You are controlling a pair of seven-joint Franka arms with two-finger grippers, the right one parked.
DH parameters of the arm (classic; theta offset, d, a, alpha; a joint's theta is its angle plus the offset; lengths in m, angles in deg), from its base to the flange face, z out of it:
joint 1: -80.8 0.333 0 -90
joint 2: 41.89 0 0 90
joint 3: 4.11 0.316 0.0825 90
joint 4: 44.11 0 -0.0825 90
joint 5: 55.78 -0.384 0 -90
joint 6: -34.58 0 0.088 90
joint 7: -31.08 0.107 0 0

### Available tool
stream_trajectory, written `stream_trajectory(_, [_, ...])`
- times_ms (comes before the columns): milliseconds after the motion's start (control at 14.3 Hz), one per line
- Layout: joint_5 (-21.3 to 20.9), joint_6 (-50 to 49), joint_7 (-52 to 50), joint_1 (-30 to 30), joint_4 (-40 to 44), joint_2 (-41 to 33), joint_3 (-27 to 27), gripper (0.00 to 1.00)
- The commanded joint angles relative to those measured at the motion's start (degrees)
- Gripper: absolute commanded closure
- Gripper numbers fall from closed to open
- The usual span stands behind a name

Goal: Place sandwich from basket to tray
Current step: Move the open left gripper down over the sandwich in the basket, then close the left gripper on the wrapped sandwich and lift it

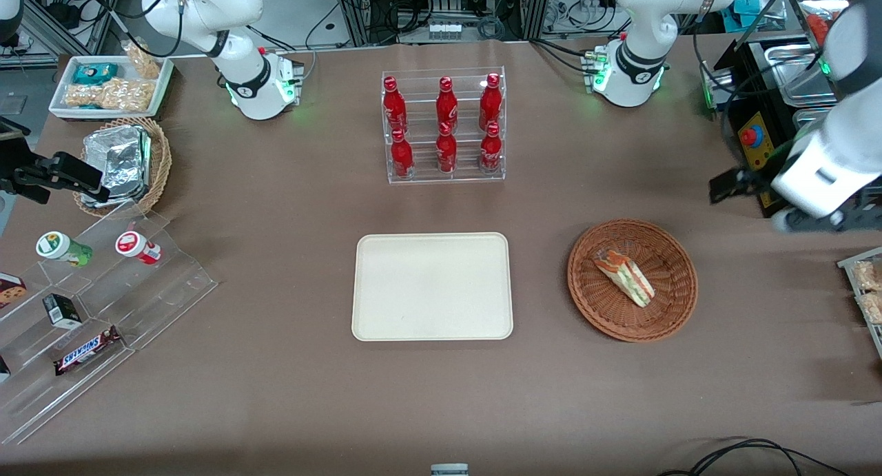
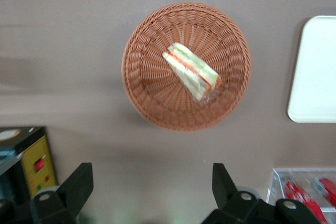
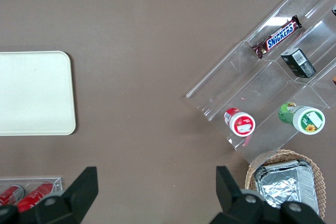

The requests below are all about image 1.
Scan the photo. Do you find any clear acrylic stepped shelf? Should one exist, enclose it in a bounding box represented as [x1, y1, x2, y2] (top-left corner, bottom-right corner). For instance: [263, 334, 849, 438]
[0, 207, 220, 446]

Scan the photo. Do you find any clear acrylic bottle rack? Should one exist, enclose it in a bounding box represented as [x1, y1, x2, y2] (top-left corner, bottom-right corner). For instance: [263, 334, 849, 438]
[380, 66, 508, 185]

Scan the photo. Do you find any cream rectangular serving tray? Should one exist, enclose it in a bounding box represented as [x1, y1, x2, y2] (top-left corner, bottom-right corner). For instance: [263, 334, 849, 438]
[351, 232, 515, 342]

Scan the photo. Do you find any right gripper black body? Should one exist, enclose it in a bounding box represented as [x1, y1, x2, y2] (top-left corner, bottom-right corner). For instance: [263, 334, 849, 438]
[12, 161, 56, 189]

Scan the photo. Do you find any green yogurt cup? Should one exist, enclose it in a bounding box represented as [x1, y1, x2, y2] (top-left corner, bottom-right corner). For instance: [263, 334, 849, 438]
[36, 231, 94, 267]

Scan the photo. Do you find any silver foil container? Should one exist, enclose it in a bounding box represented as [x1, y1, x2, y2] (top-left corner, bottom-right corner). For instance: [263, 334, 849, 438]
[81, 124, 153, 209]

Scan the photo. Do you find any clear bag of crackers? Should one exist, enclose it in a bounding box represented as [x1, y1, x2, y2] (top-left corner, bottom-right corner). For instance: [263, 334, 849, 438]
[122, 40, 163, 80]

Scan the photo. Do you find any brown round wicker basket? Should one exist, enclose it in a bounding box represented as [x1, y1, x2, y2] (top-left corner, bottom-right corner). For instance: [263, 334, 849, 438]
[567, 218, 699, 344]

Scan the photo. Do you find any red cola bottle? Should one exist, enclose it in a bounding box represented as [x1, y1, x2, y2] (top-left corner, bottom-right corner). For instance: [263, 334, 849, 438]
[390, 127, 415, 181]
[435, 76, 460, 127]
[382, 76, 408, 134]
[478, 72, 503, 128]
[435, 122, 459, 176]
[480, 121, 504, 176]

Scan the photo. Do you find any small black carton box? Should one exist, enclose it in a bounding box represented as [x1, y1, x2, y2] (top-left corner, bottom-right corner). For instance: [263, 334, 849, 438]
[42, 293, 84, 329]

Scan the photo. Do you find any triangle sandwich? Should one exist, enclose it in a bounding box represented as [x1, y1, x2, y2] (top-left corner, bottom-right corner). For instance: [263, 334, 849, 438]
[593, 248, 656, 309]

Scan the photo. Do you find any clear bag of biscuits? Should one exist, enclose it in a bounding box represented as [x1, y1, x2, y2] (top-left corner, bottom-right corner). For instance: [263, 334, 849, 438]
[852, 258, 882, 291]
[857, 291, 882, 326]

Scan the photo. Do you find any clear bag of nuts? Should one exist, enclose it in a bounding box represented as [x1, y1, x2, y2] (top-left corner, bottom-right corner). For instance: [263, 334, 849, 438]
[63, 77, 154, 112]

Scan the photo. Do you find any white plastic snack bin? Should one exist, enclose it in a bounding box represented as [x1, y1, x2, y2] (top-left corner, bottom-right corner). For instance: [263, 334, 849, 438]
[48, 54, 175, 123]

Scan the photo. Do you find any black floor cable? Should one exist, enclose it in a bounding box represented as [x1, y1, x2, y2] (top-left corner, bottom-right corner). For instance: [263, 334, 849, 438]
[656, 437, 852, 476]

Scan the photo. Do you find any teal snack packet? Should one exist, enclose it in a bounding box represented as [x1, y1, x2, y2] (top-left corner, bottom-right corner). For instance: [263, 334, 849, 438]
[72, 62, 120, 86]

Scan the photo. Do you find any Snickers chocolate bar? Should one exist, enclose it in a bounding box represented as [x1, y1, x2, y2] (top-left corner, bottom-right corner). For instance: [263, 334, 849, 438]
[53, 325, 123, 377]

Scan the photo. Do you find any white wire snack bin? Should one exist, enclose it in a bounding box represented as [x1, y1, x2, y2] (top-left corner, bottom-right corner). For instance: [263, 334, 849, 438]
[837, 246, 882, 361]

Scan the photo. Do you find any red yogurt cup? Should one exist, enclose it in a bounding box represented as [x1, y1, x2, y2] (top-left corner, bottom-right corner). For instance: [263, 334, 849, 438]
[114, 230, 163, 266]

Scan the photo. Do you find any light tan wicker basket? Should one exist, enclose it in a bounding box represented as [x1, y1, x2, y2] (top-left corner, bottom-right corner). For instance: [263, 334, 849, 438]
[72, 116, 173, 219]

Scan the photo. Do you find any brown cookie box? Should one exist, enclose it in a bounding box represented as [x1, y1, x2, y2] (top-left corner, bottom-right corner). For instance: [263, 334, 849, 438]
[0, 272, 28, 311]

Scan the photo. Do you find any teal box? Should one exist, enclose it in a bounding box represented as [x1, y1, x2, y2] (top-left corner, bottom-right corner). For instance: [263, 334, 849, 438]
[731, 0, 787, 31]

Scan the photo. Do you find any steel pan with red pack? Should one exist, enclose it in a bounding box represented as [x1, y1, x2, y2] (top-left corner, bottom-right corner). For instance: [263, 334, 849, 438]
[787, 0, 854, 50]

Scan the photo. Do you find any black control box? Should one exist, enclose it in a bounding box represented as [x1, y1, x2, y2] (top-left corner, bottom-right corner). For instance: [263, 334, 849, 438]
[713, 37, 882, 219]

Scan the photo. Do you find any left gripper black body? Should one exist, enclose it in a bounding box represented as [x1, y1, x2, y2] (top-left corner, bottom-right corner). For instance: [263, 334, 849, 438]
[748, 165, 783, 211]

